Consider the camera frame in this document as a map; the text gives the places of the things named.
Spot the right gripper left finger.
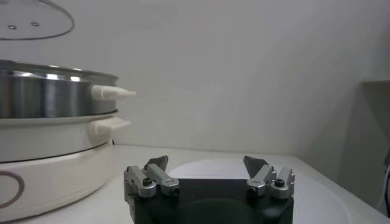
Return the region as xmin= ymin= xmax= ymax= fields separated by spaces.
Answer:
xmin=123 ymin=155 xmax=181 ymax=211

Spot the cream electric cooker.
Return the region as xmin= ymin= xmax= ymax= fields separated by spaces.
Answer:
xmin=0 ymin=117 xmax=132 ymax=223

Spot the round glass lid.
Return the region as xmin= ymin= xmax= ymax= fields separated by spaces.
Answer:
xmin=0 ymin=0 xmax=76 ymax=41

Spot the stainless steel steamer basket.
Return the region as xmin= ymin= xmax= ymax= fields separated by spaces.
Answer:
xmin=0 ymin=59 xmax=137 ymax=119

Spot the white round plate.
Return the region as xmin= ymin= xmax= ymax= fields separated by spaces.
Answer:
xmin=168 ymin=158 xmax=351 ymax=224

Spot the black hanging cable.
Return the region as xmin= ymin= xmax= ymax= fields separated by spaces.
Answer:
xmin=381 ymin=148 xmax=390 ymax=219

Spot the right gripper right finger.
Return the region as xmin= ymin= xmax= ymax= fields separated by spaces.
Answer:
xmin=243 ymin=155 xmax=296 ymax=200

